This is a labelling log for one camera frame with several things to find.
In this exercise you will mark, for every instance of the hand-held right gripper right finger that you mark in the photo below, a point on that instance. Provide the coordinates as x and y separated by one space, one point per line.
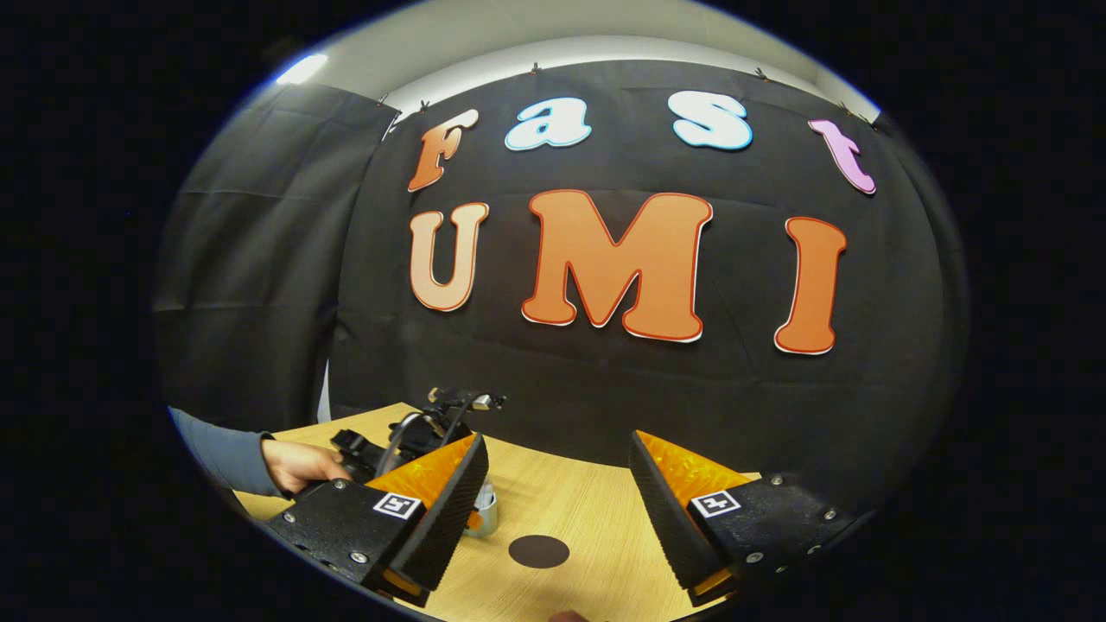
670 518

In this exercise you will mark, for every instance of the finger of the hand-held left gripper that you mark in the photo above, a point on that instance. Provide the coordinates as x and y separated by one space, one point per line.
473 520

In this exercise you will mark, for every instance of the white toothpaste tube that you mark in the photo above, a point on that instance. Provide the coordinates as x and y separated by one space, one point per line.
486 495

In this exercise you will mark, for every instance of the black backdrop cloth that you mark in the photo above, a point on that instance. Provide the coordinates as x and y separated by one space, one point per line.
605 380

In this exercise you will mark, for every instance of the ceiling light panel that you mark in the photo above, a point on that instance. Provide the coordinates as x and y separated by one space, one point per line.
302 69

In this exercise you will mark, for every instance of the row of small backdrop clips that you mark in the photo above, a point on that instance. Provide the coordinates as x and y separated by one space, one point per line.
536 67

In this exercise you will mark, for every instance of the blue and white cup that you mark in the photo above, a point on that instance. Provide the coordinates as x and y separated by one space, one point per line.
486 524

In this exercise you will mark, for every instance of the black side curtain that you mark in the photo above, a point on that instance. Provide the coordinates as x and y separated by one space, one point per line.
259 259

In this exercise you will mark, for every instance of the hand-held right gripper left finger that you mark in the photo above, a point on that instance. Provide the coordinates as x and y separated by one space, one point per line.
445 518

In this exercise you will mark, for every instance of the dark brown round coaster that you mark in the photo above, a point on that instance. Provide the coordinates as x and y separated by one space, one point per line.
538 551

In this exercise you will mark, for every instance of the wooden desktop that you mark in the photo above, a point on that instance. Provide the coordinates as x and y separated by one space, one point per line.
596 536

